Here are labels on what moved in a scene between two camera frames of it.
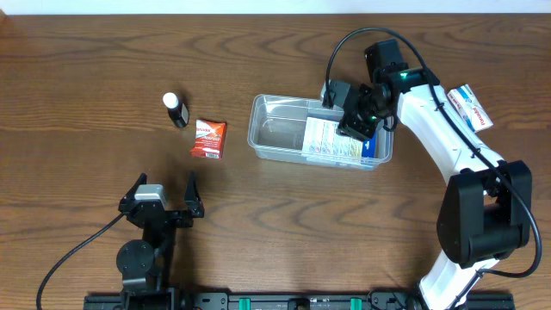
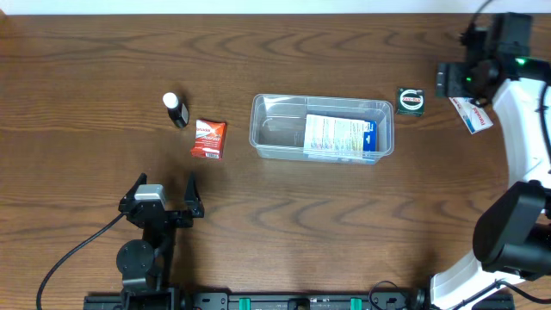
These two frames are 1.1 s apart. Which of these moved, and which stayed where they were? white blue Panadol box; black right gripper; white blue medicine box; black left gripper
Moved: black right gripper
Stayed: black left gripper; white blue Panadol box; white blue medicine box
